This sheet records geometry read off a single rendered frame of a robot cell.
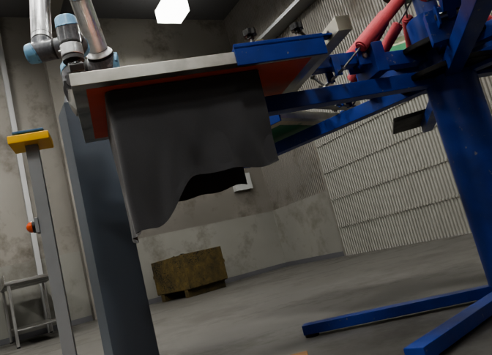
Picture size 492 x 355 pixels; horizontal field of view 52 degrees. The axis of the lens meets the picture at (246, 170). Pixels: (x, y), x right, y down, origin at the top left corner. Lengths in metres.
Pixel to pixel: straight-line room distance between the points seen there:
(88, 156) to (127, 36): 7.86
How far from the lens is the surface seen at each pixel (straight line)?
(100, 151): 2.26
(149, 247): 8.84
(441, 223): 6.86
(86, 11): 2.30
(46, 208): 1.81
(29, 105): 9.09
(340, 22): 1.68
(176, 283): 7.86
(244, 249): 9.50
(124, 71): 1.51
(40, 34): 2.04
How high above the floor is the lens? 0.39
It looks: 9 degrees up
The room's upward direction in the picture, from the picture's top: 14 degrees counter-clockwise
